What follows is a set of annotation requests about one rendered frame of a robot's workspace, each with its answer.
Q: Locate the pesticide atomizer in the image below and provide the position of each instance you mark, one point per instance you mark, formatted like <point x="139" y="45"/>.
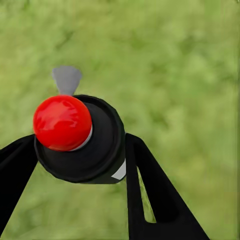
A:
<point x="79" y="138"/>

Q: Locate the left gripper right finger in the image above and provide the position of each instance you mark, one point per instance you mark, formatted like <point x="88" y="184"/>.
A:
<point x="174" y="219"/>

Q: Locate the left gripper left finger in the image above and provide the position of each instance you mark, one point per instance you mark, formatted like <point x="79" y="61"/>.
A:
<point x="17" y="162"/>

